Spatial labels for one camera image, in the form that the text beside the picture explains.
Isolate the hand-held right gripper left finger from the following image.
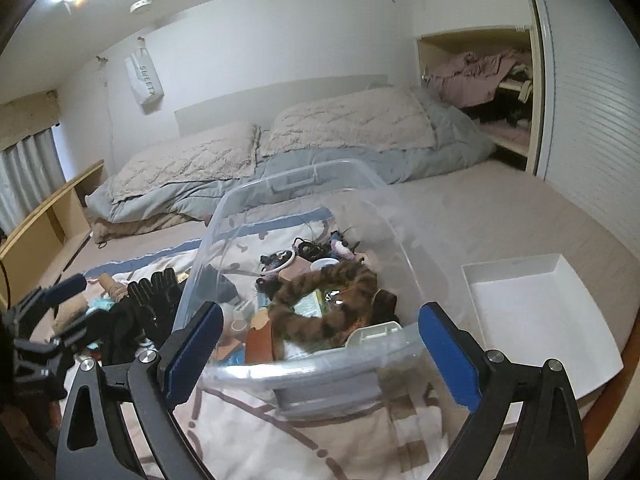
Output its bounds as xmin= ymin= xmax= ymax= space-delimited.
xmin=56 ymin=301 xmax=224 ymax=480

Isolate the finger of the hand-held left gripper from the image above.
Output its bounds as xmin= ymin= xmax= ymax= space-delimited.
xmin=15 ymin=274 xmax=89 ymax=332
xmin=47 ymin=307 xmax=109 ymax=362

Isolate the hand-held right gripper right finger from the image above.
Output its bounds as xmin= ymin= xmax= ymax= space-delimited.
xmin=418 ymin=301 xmax=591 ymax=480

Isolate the brown leather case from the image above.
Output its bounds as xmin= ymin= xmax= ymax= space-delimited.
xmin=245 ymin=322 xmax=276 ymax=364

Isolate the clear plastic storage bin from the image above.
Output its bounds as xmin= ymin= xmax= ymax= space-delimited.
xmin=172 ymin=159 xmax=437 ymax=419

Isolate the beige fuzzy hat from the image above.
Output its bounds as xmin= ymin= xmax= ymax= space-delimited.
xmin=52 ymin=295 xmax=89 ymax=334

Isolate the brown cardboard tube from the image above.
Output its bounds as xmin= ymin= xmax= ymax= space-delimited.
xmin=99 ymin=273 xmax=127 ymax=302

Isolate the wooden bedside shelf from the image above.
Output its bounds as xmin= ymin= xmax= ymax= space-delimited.
xmin=0 ymin=160 xmax=106 ymax=307

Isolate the white bin lid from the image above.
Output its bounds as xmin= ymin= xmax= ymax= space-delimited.
xmin=461 ymin=253 xmax=627 ymax=402

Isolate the grey curtain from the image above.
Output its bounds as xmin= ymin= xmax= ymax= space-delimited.
xmin=0 ymin=127 xmax=66 ymax=234

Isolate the green packet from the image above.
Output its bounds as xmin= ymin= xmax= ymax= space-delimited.
xmin=292 ymin=290 xmax=326 ymax=319

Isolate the beige bed mattress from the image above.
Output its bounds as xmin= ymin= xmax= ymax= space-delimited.
xmin=40 ymin=160 xmax=640 ymax=480

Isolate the beige cartoon valance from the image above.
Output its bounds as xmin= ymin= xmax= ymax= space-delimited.
xmin=0 ymin=91 xmax=60 ymax=151

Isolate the beige textured pillow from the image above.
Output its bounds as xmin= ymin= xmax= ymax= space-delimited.
xmin=260 ymin=87 xmax=436 ymax=159
xmin=110 ymin=122 xmax=261 ymax=206

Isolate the grey duvet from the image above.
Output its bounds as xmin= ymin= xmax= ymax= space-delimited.
xmin=85 ymin=87 xmax=497 ymax=224

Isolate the white hanging bag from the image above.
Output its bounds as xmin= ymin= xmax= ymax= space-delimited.
xmin=125 ymin=50 xmax=165 ymax=115

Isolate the grey headboard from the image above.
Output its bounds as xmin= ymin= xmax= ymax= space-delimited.
xmin=175 ymin=75 xmax=389 ymax=136

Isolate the dark clothes pile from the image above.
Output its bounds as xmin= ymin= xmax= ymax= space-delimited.
xmin=460 ymin=100 xmax=532 ymax=128

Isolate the pink clothes pile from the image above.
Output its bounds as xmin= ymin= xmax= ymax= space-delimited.
xmin=425 ymin=50 xmax=532 ymax=109

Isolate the white louvered closet door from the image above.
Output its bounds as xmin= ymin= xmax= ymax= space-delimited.
xmin=530 ymin=0 xmax=640 ymax=272

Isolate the wooden closet cubby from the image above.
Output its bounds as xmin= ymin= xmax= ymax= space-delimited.
xmin=415 ymin=27 xmax=544 ymax=174

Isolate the white wall cable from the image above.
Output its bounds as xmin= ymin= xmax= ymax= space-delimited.
xmin=97 ymin=55 xmax=119 ymax=161

